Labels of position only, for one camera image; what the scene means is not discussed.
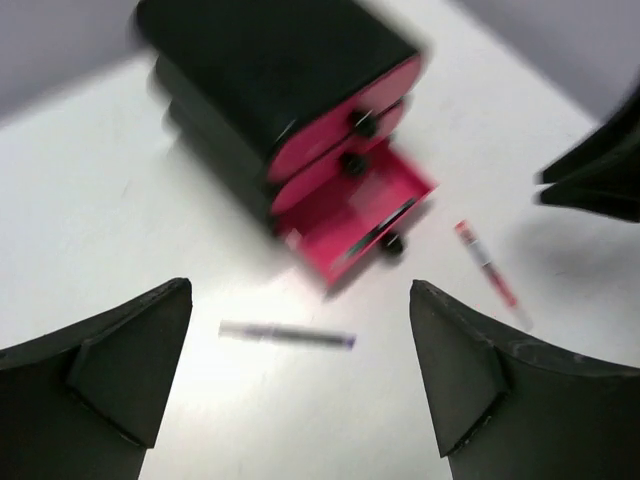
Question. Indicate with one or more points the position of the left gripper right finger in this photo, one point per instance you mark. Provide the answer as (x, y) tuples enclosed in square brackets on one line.
[(506, 405)]

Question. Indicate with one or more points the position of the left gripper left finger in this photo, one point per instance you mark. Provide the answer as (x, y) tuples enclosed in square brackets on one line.
[(87, 401)]

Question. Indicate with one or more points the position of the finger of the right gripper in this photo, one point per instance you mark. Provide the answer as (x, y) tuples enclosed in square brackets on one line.
[(600, 175)]

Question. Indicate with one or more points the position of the red pen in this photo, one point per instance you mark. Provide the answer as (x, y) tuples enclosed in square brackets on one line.
[(492, 274)]

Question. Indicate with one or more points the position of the purple pen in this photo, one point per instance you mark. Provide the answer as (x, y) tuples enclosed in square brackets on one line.
[(286, 333)]

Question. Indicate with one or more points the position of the pink drawer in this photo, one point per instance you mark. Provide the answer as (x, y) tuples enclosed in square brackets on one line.
[(338, 223), (331, 128), (329, 165)]

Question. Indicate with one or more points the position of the pink bottom drawer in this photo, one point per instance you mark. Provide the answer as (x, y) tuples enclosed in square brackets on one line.
[(338, 223)]

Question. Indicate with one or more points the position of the pink top drawer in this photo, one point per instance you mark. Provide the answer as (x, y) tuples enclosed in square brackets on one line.
[(331, 128)]

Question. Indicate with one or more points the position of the black drawer cabinet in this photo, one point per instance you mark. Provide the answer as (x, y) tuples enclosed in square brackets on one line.
[(244, 76)]

